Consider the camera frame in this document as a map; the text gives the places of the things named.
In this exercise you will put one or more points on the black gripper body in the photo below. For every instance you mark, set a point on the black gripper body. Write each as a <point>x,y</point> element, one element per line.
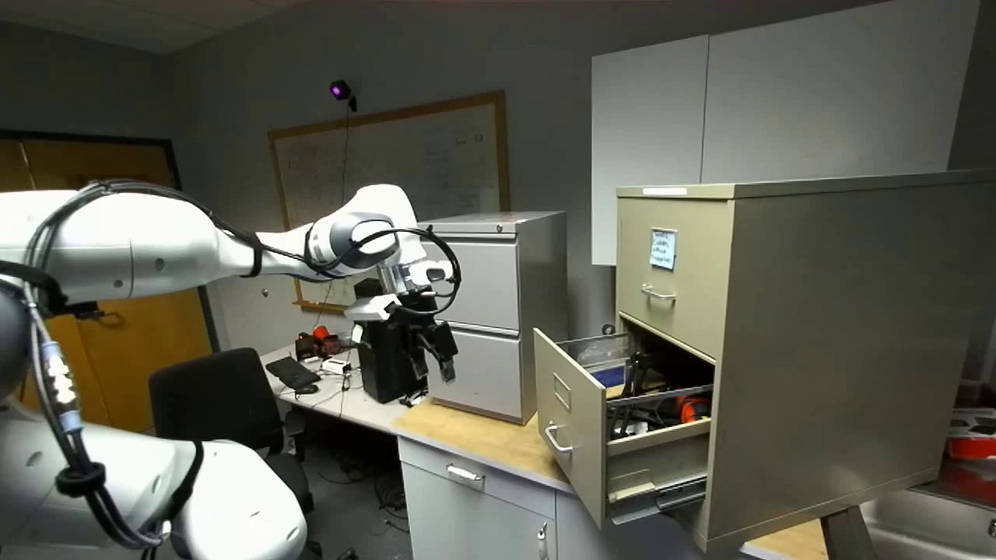
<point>395,342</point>

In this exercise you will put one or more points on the beige bottom drawer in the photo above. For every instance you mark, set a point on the beige bottom drawer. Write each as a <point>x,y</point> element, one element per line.
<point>627,456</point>

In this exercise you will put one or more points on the beige drawer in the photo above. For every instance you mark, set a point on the beige drawer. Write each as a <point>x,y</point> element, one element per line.
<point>627,456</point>
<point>674,269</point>

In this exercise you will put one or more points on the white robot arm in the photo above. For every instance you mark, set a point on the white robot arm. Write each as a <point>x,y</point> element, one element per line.
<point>81,491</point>

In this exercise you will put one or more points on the grey small file cabinet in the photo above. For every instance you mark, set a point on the grey small file cabinet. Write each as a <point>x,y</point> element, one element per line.
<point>511,280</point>

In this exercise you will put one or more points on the grey desk drawer unit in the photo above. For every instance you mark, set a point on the grey desk drawer unit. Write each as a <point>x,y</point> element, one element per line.
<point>475,511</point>

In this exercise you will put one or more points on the beige top drawer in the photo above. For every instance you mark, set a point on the beige top drawer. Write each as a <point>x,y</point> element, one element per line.
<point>674,269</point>

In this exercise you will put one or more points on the beige file cabinet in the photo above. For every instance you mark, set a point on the beige file cabinet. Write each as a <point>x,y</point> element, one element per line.
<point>847,323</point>

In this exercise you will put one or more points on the black keyboard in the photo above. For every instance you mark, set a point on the black keyboard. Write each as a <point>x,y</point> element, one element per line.
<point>294,374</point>

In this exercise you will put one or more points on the black office chair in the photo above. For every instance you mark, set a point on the black office chair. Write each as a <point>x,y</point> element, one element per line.
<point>223,405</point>

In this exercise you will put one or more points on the wood framed whiteboard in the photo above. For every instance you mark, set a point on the wood framed whiteboard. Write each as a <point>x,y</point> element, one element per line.
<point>449,159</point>

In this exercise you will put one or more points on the purple lit webcam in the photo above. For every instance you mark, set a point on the purple lit webcam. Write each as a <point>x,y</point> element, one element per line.
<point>342,94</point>

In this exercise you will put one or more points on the orange wooden door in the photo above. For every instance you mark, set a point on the orange wooden door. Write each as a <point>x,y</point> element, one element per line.
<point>129,339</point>

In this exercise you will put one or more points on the white wall cabinet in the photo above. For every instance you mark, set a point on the white wall cabinet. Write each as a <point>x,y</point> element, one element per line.
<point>845,94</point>

